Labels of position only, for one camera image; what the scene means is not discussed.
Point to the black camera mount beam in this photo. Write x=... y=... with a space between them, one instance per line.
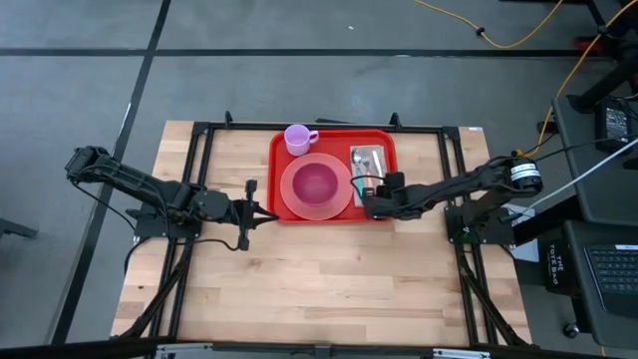
x=75 y=351

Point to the black chair base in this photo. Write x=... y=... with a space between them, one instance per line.
x=605 y=82

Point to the grey stand foot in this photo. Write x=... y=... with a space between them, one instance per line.
x=15 y=229

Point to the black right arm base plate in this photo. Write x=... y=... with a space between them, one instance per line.
x=491 y=234

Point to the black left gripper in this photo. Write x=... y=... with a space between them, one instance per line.
x=241 y=212

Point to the red plastic tray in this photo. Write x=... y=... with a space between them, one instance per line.
x=334 y=142

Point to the magenta bowl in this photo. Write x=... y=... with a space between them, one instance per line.
x=315 y=184

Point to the silver metal bracket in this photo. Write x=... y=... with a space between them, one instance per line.
x=184 y=351
x=461 y=354

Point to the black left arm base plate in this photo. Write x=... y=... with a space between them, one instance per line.
x=149 y=229

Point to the black tote bag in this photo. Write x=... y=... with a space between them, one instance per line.
x=557 y=269

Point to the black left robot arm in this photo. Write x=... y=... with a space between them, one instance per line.
x=134 y=182

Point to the beige cloth napkin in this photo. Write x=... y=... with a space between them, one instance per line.
x=386 y=149

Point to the black laptop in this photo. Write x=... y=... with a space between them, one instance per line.
x=615 y=271

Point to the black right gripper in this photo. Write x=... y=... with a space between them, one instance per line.
x=409 y=202

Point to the pink round plate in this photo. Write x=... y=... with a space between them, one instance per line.
x=309 y=213

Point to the lilac plastic cup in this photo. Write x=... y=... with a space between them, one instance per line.
x=297 y=140

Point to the black power adapter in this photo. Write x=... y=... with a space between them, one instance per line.
x=615 y=122

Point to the dark grey desk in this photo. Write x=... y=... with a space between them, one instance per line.
x=608 y=199

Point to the white paper sheet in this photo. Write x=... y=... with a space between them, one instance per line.
x=528 y=251

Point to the black metal table frame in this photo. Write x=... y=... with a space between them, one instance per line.
x=423 y=129

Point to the black caster wheel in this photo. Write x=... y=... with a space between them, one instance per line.
x=571 y=330

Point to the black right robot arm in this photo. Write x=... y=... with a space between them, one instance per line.
x=473 y=182

